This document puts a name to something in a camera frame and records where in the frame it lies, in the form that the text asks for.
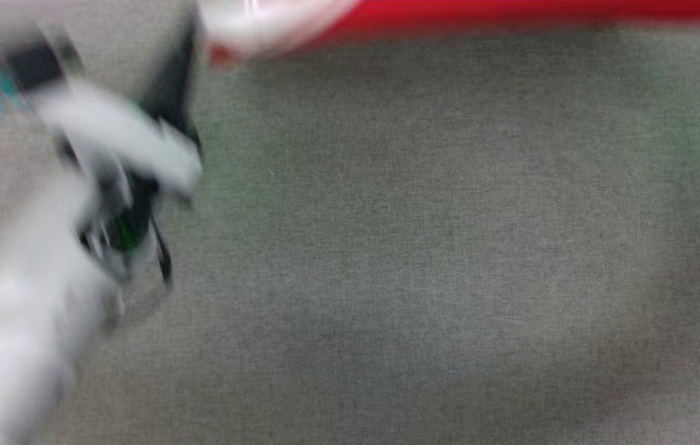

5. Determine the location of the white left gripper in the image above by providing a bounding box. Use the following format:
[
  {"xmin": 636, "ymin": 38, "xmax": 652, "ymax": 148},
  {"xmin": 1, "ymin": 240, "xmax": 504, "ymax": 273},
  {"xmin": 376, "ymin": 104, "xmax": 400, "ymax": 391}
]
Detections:
[{"xmin": 35, "ymin": 15, "xmax": 205, "ymax": 279}]

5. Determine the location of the red cloth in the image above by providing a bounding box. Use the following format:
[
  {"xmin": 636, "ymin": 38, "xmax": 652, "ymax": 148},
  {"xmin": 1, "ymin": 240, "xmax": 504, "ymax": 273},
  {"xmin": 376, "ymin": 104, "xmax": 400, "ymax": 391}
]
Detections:
[{"xmin": 198, "ymin": 0, "xmax": 700, "ymax": 66}]

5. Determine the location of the grey fabric sofa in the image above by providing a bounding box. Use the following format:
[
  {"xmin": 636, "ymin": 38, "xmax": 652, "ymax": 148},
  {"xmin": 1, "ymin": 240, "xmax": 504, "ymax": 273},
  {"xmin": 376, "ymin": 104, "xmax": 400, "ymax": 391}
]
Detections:
[{"xmin": 0, "ymin": 0, "xmax": 700, "ymax": 445}]

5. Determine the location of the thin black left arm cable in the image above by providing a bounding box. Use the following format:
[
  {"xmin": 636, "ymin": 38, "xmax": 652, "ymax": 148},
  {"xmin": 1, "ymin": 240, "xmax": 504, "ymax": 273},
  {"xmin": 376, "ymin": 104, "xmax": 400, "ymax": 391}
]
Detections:
[{"xmin": 151, "ymin": 213, "xmax": 173, "ymax": 292}]

